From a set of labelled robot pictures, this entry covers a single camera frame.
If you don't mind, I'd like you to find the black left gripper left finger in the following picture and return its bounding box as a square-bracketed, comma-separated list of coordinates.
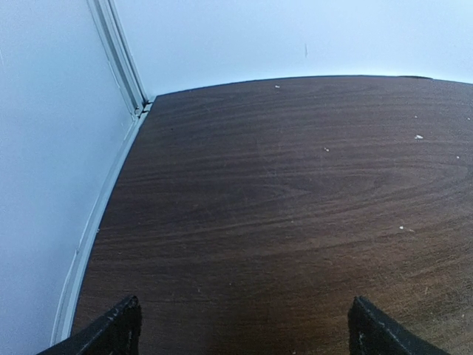
[41, 295, 142, 355]

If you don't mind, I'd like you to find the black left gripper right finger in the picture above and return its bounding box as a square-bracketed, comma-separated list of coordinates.
[347, 296, 447, 355]

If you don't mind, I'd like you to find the left aluminium frame post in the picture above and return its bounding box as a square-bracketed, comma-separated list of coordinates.
[87, 0, 152, 120]

